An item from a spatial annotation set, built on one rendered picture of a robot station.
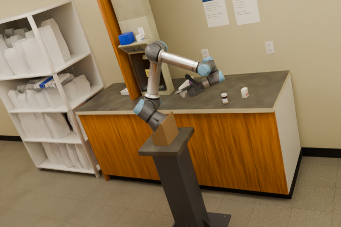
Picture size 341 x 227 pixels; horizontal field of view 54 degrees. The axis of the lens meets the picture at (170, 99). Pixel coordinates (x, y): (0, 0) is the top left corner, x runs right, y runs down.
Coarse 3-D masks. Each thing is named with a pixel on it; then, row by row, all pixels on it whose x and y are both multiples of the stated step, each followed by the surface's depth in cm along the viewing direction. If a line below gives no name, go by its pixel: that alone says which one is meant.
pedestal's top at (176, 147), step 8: (184, 128) 253; (192, 128) 249; (176, 136) 245; (184, 136) 242; (144, 144) 247; (152, 144) 243; (176, 144) 234; (184, 144) 235; (144, 152) 238; (152, 152) 235; (160, 152) 232; (168, 152) 229; (176, 152) 226
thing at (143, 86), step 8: (136, 56) 317; (144, 56) 313; (136, 64) 322; (144, 64) 317; (136, 72) 327; (144, 72) 322; (144, 80) 326; (160, 80) 317; (144, 88) 331; (160, 88) 322
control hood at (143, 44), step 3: (147, 39) 302; (150, 39) 298; (135, 42) 303; (141, 42) 297; (144, 42) 294; (147, 42) 294; (150, 42) 298; (153, 42) 302; (120, 45) 310; (123, 45) 306; (126, 45) 304; (129, 45) 302; (132, 45) 300; (135, 45) 299; (138, 45) 299; (141, 45) 298; (144, 45) 297; (120, 48) 310; (123, 48) 309; (144, 48) 303; (126, 51) 315; (138, 51) 311
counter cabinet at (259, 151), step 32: (288, 96) 291; (96, 128) 353; (128, 128) 330; (224, 128) 277; (256, 128) 263; (288, 128) 287; (128, 160) 353; (192, 160) 311; (224, 160) 293; (256, 160) 278; (288, 160) 283; (256, 192) 301; (288, 192) 280
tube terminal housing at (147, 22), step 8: (144, 16) 294; (152, 16) 302; (120, 24) 310; (128, 24) 306; (136, 24) 302; (144, 24) 298; (152, 24) 301; (136, 32) 306; (152, 32) 301; (136, 40) 310; (168, 72) 322; (168, 80) 322; (168, 88) 321
